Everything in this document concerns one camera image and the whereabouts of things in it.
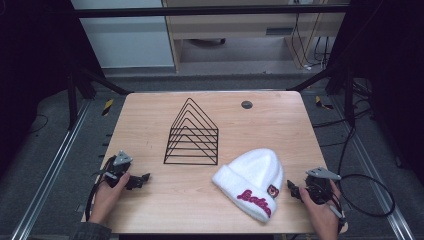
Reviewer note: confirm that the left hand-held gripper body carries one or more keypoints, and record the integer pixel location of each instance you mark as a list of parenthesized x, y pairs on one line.
[(117, 168)]

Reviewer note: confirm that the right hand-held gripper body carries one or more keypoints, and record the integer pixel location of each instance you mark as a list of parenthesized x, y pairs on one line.
[(319, 186)]

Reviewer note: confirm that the white knitted beanie hat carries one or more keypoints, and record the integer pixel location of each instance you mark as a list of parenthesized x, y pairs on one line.
[(251, 181)]

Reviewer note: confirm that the person's left hand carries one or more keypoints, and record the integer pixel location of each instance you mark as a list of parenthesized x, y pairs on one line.
[(108, 196)]

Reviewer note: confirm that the person's right hand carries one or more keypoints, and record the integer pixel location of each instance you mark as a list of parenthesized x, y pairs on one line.
[(320, 213)]

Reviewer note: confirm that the yellow black striped floor tape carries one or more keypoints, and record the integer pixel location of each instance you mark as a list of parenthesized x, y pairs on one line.
[(322, 103), (107, 107)]

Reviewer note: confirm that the black metal stand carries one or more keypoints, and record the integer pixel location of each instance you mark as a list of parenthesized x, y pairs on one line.
[(72, 100), (348, 96)]

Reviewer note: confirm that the black curtain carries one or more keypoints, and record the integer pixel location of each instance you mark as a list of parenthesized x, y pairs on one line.
[(30, 66), (396, 83)]

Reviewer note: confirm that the white cabinet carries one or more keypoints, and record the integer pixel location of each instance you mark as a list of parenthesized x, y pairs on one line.
[(126, 36)]

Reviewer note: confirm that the light wooden desk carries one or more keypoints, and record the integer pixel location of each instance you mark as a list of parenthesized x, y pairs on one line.
[(233, 26)]

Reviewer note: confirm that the aluminium floor rail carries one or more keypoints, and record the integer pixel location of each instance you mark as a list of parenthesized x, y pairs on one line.
[(376, 173), (50, 170)]

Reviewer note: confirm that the black metal frame bar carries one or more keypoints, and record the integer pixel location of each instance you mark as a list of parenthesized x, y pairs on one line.
[(200, 11)]

